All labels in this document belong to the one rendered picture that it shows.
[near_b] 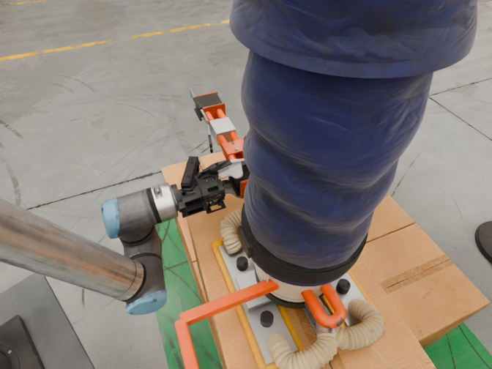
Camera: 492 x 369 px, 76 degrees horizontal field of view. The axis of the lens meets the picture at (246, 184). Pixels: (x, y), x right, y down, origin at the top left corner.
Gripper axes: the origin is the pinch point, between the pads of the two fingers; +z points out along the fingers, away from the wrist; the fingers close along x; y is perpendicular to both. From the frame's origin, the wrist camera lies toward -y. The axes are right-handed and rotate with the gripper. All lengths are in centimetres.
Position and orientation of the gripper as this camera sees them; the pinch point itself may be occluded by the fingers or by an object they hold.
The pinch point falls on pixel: (246, 169)
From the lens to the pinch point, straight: 84.4
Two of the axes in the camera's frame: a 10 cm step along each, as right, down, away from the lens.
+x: -0.2, -6.7, -7.5
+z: 9.2, -3.0, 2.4
